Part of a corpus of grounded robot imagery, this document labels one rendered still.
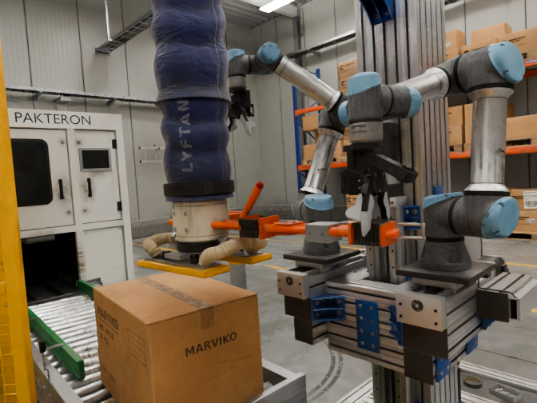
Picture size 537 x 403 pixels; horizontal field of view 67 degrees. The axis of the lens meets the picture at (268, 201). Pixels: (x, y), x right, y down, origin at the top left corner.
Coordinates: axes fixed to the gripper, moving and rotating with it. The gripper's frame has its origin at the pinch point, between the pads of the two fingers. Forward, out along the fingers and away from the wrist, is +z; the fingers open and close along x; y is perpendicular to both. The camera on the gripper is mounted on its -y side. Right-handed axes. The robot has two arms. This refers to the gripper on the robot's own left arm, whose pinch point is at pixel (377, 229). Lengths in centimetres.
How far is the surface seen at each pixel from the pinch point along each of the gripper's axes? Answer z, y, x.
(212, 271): 11.9, 43.8, 12.3
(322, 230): 0.2, 12.5, 3.8
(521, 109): -120, 92, -846
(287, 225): -0.5, 23.6, 3.3
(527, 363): 120, 2, -223
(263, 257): 11.9, 43.7, -9.3
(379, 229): -0.8, -2.1, 3.9
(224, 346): 42, 57, -3
